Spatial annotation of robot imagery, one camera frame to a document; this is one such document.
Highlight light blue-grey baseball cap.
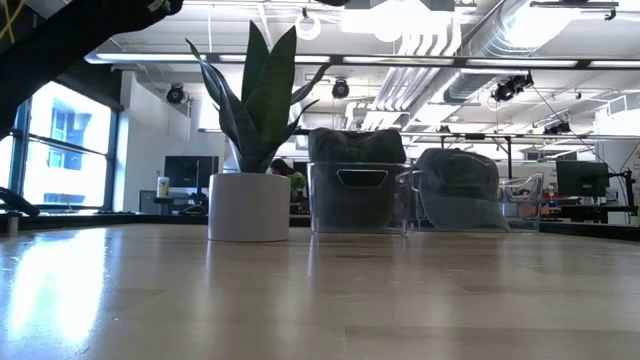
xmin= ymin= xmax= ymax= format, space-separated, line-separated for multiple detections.
xmin=413 ymin=147 xmax=512 ymax=233

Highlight person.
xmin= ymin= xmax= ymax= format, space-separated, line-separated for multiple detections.
xmin=268 ymin=158 xmax=298 ymax=177

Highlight clear plastic bin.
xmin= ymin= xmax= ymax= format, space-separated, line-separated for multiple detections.
xmin=305 ymin=161 xmax=415 ymax=236
xmin=407 ymin=169 xmax=546 ymax=234

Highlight snake plant in white pot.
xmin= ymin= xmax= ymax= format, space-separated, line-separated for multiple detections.
xmin=184 ymin=20 xmax=332 ymax=244

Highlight black round ceiling speaker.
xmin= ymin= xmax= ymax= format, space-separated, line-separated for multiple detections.
xmin=165 ymin=83 xmax=187 ymax=106
xmin=330 ymin=78 xmax=351 ymax=101

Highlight black monitor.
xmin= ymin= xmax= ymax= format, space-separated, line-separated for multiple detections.
xmin=163 ymin=155 xmax=221 ymax=190
xmin=555 ymin=159 xmax=611 ymax=198

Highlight white ceiling pipe bundle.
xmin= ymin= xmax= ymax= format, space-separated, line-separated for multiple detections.
xmin=372 ymin=29 xmax=464 ymax=114

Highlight long linear ceiling light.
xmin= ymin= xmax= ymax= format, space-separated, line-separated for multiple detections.
xmin=82 ymin=49 xmax=640 ymax=71

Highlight black ceiling spotlight cluster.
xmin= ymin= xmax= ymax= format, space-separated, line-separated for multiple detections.
xmin=490 ymin=72 xmax=535 ymax=104
xmin=542 ymin=121 xmax=572 ymax=137

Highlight white ring lamp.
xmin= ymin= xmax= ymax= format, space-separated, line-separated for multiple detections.
xmin=293 ymin=13 xmax=323 ymax=42

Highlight silver ventilation duct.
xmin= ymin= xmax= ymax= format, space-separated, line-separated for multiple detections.
xmin=442 ymin=0 xmax=556 ymax=104

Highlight black frame bracket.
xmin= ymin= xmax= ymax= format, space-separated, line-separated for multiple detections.
xmin=0 ymin=186 xmax=42 ymax=219

